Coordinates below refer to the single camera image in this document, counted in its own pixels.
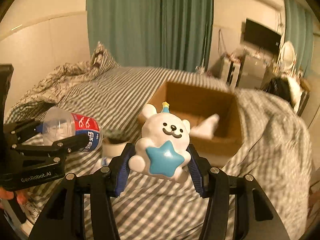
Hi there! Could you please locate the white bear toy blue star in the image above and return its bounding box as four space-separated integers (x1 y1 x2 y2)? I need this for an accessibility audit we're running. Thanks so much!
129 102 191 184

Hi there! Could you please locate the white side shelf unit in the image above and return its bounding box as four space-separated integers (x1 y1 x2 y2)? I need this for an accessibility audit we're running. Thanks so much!
220 57 241 88

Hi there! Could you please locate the grey checked bed cover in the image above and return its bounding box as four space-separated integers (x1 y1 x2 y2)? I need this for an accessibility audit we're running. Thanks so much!
7 67 312 239

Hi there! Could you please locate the silver small fridge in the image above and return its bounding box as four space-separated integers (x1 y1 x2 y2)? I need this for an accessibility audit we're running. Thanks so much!
237 55 266 89

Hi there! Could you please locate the clear plastic bottle red label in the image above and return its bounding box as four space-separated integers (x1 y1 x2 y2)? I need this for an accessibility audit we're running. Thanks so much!
42 107 103 152

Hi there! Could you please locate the checked pillow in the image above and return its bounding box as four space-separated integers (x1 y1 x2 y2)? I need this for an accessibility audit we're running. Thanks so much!
91 41 120 73

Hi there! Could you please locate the white oval vanity mirror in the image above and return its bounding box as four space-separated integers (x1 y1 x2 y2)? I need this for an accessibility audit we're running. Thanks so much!
278 41 297 72

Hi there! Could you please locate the green curtain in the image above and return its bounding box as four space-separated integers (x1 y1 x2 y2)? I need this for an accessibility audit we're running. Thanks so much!
86 0 214 72
284 0 313 77

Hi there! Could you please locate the wide tape roll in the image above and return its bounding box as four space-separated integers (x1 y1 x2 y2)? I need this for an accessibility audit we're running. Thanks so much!
102 129 129 158

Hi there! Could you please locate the black backpack on chair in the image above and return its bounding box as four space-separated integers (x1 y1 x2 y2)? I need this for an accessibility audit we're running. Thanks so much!
263 77 293 106

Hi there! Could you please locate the white cream jacket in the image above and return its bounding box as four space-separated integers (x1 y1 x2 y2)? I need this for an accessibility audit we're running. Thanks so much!
287 76 303 114

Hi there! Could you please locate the operator left hand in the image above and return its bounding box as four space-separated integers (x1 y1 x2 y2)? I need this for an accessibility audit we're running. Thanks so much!
0 187 28 205

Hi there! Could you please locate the brown cardboard box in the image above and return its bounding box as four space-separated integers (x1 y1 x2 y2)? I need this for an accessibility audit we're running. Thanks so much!
147 81 242 158

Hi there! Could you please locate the blue white tissue pack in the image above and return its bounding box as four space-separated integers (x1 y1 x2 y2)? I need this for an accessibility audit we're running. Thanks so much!
90 157 112 174

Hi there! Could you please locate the patterned crumpled blanket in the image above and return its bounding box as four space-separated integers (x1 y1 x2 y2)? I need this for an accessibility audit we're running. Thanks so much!
11 61 100 110

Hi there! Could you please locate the black wall television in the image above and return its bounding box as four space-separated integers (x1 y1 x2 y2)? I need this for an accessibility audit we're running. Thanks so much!
244 18 281 55

